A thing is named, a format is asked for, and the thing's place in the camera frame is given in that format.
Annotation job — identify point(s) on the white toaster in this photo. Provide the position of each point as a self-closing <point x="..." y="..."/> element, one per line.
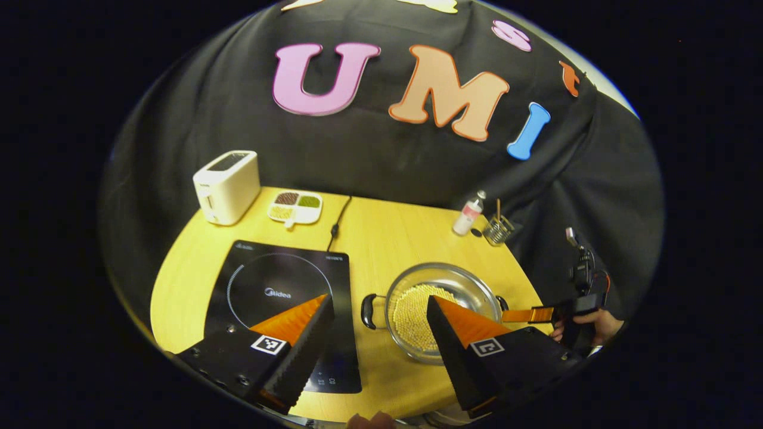
<point x="226" y="187"/>

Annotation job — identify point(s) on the clear bottle with pink label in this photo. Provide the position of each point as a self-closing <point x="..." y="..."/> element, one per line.
<point x="468" y="214"/>

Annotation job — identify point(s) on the white divided bean dish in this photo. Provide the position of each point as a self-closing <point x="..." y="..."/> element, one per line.
<point x="295" y="208"/>

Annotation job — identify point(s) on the black induction cooktop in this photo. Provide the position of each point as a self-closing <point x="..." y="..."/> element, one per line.
<point x="274" y="286"/>

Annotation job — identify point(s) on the steel pot with beads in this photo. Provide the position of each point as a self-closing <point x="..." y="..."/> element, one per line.
<point x="417" y="304"/>

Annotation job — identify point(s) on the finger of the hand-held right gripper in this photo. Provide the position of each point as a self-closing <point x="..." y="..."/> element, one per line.
<point x="527" y="314"/>

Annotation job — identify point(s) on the black backdrop cloth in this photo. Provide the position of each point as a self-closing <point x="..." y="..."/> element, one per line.
<point x="387" y="167"/>

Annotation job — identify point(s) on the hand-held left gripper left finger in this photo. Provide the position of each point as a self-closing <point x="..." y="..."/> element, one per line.
<point x="304" y="354"/>

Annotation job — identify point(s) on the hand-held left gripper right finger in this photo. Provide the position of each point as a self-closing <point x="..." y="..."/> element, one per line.
<point x="456" y="357"/>

